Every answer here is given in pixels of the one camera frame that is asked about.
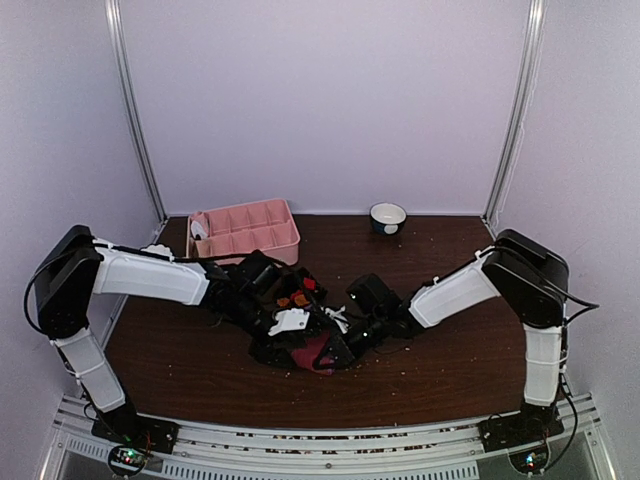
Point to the dark blue white bowl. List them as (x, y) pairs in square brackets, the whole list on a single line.
[(387, 218)]

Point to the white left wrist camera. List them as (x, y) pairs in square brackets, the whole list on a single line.
[(289, 320)]

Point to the maroon purple striped sock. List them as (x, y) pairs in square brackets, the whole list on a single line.
[(305, 356)]

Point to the right aluminium frame post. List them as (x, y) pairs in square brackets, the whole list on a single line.
[(515, 128)]

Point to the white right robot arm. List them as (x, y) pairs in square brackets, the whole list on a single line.
[(497, 325)]

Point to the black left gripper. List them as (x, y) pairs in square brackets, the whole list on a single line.
[(265, 353)]

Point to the left aluminium frame post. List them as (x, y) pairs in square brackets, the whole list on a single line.
[(118, 42)]

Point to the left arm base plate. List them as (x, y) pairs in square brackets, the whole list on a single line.
[(135, 432)]

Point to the pink divided organizer tray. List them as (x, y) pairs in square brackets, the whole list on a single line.
[(266, 225)]

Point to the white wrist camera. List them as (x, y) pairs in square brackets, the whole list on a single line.
[(338, 316), (289, 320)]

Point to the white item in tray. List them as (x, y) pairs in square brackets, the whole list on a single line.
[(198, 232)]

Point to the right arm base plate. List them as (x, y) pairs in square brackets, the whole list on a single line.
[(518, 429)]

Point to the front aluminium rail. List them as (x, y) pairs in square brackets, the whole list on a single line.
[(449, 450)]

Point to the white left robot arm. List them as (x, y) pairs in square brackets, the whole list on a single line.
[(77, 293)]

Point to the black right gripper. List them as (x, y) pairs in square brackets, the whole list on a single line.
[(343, 352)]

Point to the aluminium frame post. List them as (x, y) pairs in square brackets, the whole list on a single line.
[(118, 42), (515, 128)]

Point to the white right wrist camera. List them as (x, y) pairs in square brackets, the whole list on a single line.
[(338, 316)]

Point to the black red yellow argyle sock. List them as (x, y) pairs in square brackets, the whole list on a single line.
[(298, 289)]

